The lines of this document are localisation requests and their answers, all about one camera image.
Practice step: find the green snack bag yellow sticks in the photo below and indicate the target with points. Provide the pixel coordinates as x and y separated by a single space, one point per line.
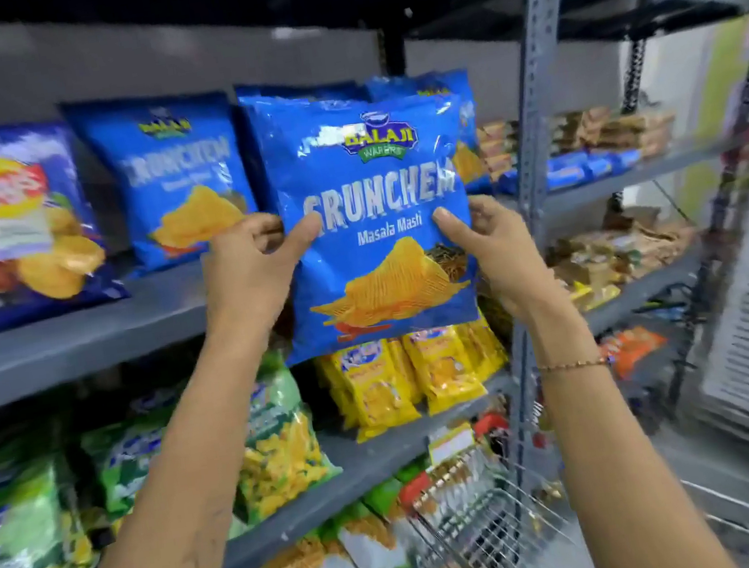
278 440

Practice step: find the orange snack packet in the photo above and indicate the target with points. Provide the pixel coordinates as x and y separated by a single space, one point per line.
630 350

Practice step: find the narrow grey metal shelf unit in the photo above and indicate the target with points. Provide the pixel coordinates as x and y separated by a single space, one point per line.
637 174

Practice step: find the pile of brown snack packets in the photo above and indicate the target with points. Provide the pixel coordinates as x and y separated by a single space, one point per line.
620 252

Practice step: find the person's left thumb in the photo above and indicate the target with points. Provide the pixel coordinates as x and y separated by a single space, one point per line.
298 237

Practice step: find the dark blue chips bag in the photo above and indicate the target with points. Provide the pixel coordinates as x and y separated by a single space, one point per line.
4 221

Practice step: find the row of blue biscuit packets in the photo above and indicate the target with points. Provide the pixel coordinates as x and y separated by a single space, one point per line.
574 170

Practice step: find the person's right thumb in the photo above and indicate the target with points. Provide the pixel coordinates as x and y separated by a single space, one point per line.
453 226

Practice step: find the person's left hand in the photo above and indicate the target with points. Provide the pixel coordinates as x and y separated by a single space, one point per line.
242 278

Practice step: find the person's right forearm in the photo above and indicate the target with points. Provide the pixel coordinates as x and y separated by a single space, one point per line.
614 455

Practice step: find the person's right hand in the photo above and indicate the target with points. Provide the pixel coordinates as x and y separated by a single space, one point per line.
507 261

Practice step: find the stack of brown biscuit packets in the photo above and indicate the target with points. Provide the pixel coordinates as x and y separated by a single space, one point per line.
617 131

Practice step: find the yellow snack packet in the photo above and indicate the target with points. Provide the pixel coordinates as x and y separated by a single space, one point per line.
375 384
442 368
333 387
487 344

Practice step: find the person's left forearm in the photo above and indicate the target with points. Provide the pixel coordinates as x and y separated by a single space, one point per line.
181 488

